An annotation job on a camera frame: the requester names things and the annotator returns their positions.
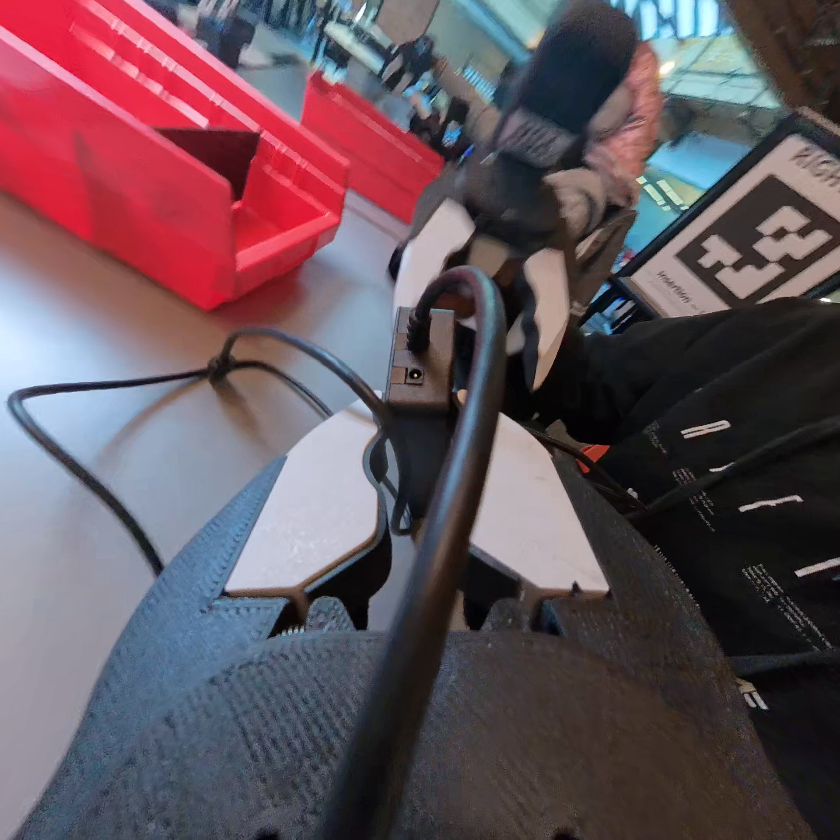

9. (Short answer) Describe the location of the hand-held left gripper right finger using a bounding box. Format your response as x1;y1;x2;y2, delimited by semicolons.
462;413;611;627

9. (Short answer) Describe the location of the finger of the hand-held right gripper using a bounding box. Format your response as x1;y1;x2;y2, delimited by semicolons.
507;251;572;392
392;200;476;316

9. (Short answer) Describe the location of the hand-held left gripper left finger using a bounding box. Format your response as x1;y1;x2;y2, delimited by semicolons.
224;400;395;630

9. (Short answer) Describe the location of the thick black hub cable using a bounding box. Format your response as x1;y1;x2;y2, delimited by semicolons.
322;266;509;840

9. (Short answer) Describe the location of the black usb hub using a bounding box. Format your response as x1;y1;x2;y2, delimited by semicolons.
384;305;460;519

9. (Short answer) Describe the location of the red plastic bin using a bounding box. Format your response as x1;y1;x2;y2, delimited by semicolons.
0;0;350;312

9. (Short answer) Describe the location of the person's right forearm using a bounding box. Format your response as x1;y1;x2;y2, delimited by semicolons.
518;315;723;434

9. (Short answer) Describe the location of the red ribbed bin white label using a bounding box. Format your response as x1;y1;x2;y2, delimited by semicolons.
300;70;447;225

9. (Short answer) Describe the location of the whiteboard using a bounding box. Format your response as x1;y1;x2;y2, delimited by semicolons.
375;0;442;48

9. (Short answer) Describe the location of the printed marker board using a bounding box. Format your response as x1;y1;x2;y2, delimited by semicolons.
620;108;840;320

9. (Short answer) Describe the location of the black bin divider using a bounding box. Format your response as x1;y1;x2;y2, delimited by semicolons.
156;126;263;201

